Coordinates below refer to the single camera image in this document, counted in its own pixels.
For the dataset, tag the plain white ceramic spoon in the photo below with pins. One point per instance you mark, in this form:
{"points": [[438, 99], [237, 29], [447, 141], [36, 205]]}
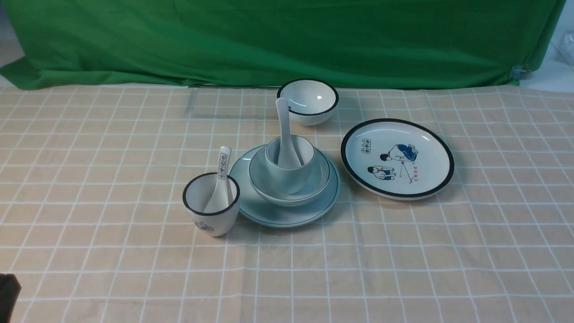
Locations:
{"points": [[287, 156]]}

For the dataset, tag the plain white ceramic cup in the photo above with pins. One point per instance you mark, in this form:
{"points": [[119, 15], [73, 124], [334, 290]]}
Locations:
{"points": [[290, 180]]}

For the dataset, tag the wide white bowl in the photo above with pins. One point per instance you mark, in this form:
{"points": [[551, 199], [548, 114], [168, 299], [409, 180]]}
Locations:
{"points": [[264, 188]]}

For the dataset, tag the plain white plate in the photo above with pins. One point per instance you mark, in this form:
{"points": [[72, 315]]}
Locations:
{"points": [[255, 208]]}

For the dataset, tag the small black-rimmed white bowl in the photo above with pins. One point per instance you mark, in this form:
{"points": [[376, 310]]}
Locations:
{"points": [[310, 101]]}

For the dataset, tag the white spoon with print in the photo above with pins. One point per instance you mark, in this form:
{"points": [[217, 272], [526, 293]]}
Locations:
{"points": [[220, 199]]}

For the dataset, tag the black-rimmed white cup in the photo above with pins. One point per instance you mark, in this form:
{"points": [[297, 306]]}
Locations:
{"points": [[196, 196]]}

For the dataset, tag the black-rimmed illustrated plate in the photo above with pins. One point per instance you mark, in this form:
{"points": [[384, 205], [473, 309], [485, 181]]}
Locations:
{"points": [[397, 159]]}

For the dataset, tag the beige checked tablecloth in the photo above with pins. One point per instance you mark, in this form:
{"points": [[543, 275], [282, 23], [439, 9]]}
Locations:
{"points": [[94, 228]]}

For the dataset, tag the metal binder clip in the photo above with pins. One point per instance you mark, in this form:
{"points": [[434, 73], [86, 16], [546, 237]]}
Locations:
{"points": [[519, 73]]}

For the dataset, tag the green backdrop cloth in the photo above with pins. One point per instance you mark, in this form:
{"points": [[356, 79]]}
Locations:
{"points": [[397, 44]]}

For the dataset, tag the black object at corner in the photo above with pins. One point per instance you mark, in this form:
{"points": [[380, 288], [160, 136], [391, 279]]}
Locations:
{"points": [[9, 291]]}

